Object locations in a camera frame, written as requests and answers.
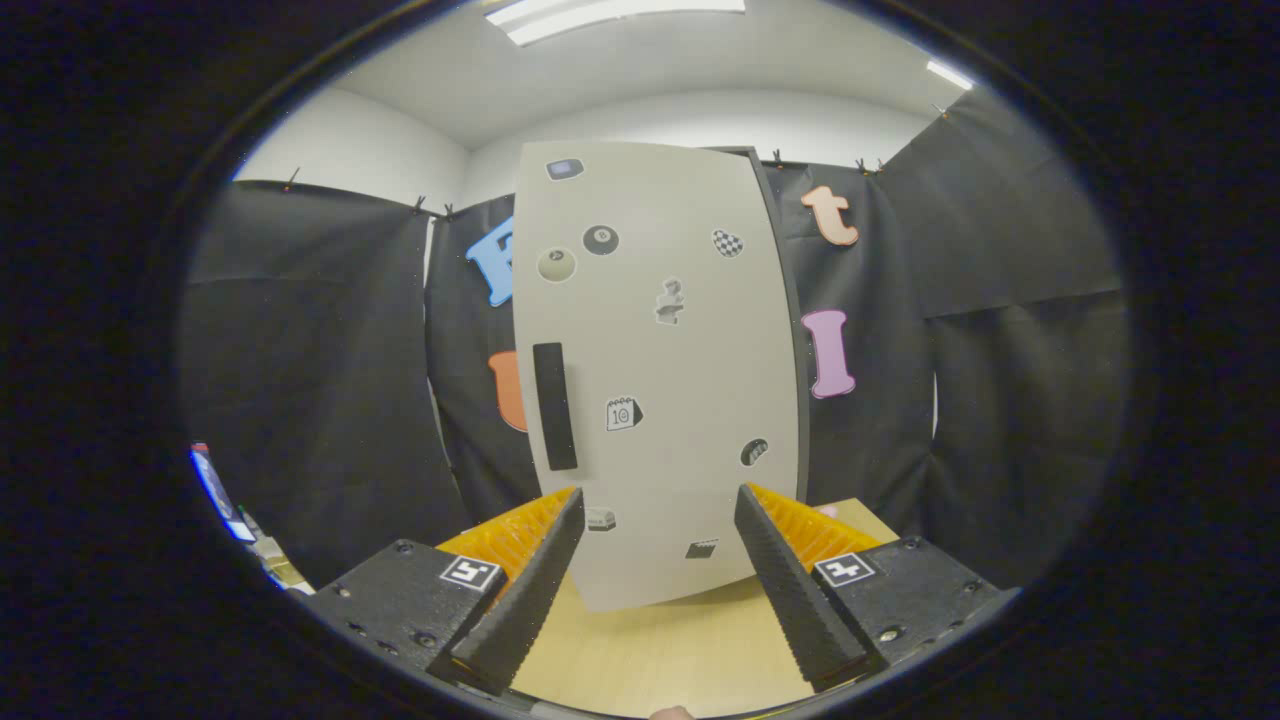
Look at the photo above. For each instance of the grey shoe cabinet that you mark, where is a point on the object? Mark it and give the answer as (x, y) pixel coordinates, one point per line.
(801, 380)

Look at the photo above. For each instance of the white shoe cabinet door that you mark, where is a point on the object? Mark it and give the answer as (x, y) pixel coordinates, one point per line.
(660, 380)

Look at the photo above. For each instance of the large ceiling light panel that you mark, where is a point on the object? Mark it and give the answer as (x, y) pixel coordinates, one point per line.
(615, 15)

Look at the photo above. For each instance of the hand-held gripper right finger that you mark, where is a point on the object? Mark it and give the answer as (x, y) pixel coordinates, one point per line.
(790, 595)

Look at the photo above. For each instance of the printed display board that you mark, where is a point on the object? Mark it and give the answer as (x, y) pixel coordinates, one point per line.
(215, 490)

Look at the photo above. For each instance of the black backdrop cloth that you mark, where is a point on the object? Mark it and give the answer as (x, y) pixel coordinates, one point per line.
(320, 380)

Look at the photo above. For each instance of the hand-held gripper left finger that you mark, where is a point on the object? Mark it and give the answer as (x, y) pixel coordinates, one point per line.
(530, 595)

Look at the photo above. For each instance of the cluttered side table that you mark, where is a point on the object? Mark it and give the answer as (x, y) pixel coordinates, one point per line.
(275, 570)

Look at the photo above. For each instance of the small ceiling light panel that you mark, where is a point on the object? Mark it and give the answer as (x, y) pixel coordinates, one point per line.
(948, 75)

